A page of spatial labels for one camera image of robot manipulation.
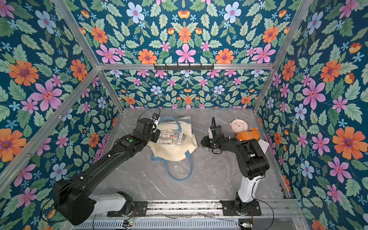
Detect white slotted cable duct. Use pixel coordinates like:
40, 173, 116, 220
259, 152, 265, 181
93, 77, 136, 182
73, 218, 240, 230

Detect pink round alarm clock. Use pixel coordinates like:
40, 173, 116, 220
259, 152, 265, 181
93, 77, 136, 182
230, 119, 248, 134

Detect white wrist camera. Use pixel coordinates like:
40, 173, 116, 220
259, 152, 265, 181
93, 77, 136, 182
208, 127, 213, 139
151, 113, 160, 125

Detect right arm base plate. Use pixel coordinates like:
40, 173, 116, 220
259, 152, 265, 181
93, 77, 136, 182
220, 199, 262, 216

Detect cream canvas tote bag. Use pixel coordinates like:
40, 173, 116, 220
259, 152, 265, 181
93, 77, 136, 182
148, 116, 197, 182

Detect clear compass set case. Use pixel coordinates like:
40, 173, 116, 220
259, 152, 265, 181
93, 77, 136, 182
157, 132, 184, 146

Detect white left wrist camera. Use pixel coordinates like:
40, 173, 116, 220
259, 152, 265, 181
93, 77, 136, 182
151, 113, 160, 125

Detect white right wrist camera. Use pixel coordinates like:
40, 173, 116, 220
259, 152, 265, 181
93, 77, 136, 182
208, 127, 213, 139

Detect white rectangular box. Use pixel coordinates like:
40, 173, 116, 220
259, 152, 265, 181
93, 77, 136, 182
258, 139, 269, 153

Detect orange plush toy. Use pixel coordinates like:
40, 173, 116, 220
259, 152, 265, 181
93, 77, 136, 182
236, 128, 260, 141

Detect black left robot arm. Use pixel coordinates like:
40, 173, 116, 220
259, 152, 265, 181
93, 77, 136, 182
54, 114, 160, 226

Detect black hook rail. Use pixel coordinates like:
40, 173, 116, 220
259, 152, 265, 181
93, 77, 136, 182
153, 64, 215, 71

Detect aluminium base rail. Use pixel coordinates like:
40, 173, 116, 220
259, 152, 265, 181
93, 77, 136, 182
64, 199, 305, 220

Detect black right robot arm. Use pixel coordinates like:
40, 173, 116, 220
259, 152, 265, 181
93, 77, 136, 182
201, 126, 270, 216

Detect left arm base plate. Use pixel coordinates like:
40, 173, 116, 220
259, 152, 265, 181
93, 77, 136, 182
107, 201, 148, 217

